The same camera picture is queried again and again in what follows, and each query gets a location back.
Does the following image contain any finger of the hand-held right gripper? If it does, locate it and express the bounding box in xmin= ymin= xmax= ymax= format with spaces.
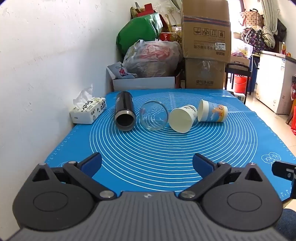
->
xmin=271 ymin=161 xmax=296 ymax=200

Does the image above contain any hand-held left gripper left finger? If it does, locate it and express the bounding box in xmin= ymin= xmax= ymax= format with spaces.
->
xmin=30 ymin=152 xmax=116 ymax=201

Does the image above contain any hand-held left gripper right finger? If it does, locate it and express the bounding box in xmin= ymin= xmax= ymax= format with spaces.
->
xmin=179 ymin=153 xmax=267 ymax=201

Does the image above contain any printed white paper cup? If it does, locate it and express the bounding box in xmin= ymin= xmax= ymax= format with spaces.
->
xmin=168 ymin=104 xmax=198 ymax=133

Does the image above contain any blue orange printed paper cup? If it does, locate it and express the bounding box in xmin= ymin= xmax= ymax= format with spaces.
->
xmin=197 ymin=99 xmax=228 ymax=123

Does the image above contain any black thermos cup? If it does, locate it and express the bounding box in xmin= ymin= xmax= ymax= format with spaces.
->
xmin=114 ymin=91 xmax=136 ymax=132

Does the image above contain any clear glass cup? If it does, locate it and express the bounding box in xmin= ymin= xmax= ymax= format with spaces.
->
xmin=139 ymin=101 xmax=169 ymax=131

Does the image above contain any blue silicone mat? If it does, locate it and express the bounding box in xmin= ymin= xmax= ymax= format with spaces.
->
xmin=44 ymin=88 xmax=296 ymax=202

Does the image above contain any person's dark blue clothing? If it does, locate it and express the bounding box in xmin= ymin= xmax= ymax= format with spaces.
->
xmin=277 ymin=208 xmax=296 ymax=240

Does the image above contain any tissue pack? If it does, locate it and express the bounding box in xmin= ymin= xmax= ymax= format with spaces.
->
xmin=70 ymin=84 xmax=107 ymax=125

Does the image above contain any red bucket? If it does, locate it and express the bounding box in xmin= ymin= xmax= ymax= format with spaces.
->
xmin=233 ymin=74 xmax=248 ymax=93

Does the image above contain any plain cardboard box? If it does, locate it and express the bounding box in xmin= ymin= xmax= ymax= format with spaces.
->
xmin=185 ymin=57 xmax=226 ymax=90

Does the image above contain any white chest freezer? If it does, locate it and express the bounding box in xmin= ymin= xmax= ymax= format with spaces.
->
xmin=255 ymin=50 xmax=296 ymax=114

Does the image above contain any white box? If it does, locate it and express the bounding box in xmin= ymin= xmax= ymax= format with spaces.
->
xmin=112 ymin=76 xmax=176 ymax=92

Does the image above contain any black stool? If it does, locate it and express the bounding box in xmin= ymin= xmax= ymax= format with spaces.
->
xmin=225 ymin=62 xmax=252 ymax=105

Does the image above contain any clear bag with red contents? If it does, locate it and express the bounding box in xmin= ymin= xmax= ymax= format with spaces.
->
xmin=123 ymin=39 xmax=183 ymax=78

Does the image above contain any red carton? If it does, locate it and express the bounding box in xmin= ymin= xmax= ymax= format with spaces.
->
xmin=160 ymin=32 xmax=178 ymax=42

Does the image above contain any purple floral bag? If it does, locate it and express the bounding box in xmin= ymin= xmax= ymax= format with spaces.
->
xmin=241 ymin=27 xmax=266 ymax=50

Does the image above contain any grey cloth bundle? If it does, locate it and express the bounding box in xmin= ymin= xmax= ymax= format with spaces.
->
xmin=262 ymin=26 xmax=276 ymax=48

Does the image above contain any large taped cardboard box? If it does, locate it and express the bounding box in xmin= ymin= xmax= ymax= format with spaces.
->
xmin=181 ymin=0 xmax=232 ymax=63

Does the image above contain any green plastic bag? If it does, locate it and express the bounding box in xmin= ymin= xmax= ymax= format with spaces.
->
xmin=116 ymin=12 xmax=164 ymax=56

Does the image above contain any black garment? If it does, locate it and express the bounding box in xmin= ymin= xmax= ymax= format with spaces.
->
xmin=276 ymin=18 xmax=287 ymax=42

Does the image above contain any beige patterned bag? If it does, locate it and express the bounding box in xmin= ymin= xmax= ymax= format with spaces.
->
xmin=240 ymin=9 xmax=264 ymax=29

